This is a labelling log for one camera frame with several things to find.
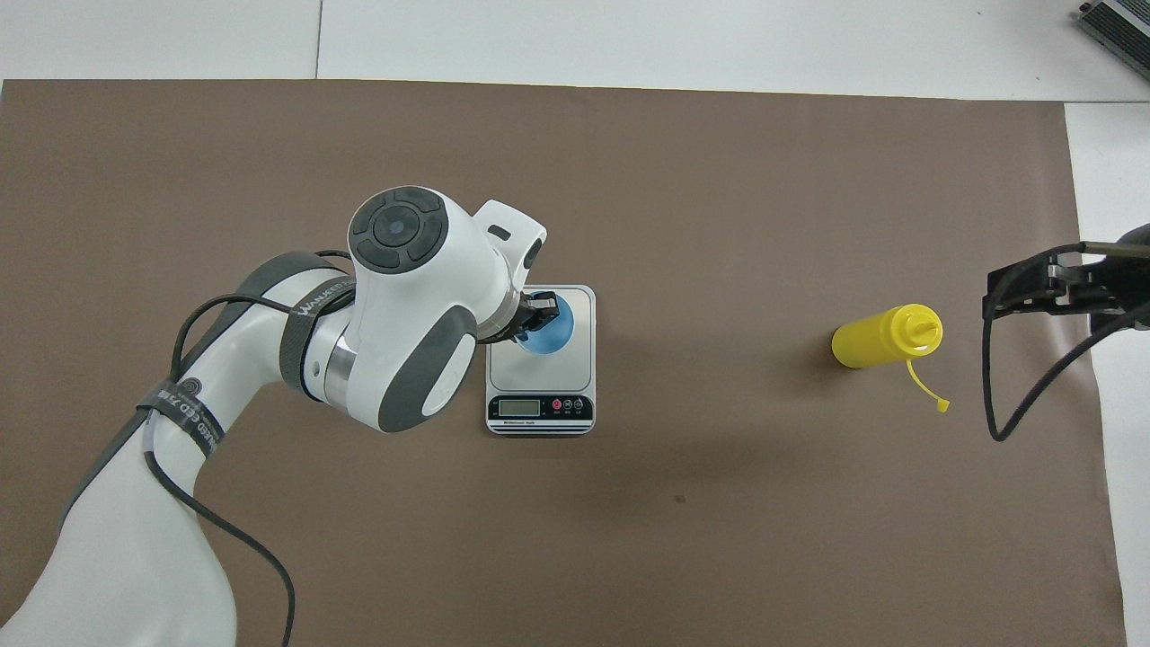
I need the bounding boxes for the brown table mat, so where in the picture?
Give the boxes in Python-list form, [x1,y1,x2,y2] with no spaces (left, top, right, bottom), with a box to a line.
[0,79,1128,647]

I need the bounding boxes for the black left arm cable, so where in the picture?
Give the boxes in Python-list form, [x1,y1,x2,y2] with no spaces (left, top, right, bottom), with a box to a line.
[144,250,354,647]

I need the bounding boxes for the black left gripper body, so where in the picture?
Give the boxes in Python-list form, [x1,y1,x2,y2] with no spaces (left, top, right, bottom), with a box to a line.
[481,292,535,347]

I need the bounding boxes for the grey metal device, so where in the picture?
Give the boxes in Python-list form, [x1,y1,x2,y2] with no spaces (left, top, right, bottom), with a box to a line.
[1078,0,1150,84]

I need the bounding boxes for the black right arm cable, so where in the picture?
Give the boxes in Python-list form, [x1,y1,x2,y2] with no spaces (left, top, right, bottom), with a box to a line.
[982,241,1150,443]

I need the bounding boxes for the light blue plastic cup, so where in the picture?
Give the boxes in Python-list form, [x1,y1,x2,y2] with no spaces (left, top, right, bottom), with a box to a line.
[517,288,574,355]

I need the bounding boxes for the yellow squeeze bottle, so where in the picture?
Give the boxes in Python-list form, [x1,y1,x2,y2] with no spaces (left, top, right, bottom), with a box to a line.
[831,304,951,413]

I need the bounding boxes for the silver digital kitchen scale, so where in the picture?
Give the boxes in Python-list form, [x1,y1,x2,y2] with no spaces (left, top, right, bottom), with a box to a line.
[486,284,597,436]

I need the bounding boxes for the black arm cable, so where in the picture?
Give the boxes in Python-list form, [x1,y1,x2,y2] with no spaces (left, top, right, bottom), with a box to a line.
[982,241,1150,443]
[144,250,354,647]

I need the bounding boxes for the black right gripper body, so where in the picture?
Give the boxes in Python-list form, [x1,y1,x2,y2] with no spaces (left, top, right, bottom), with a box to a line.
[1078,225,1150,333]

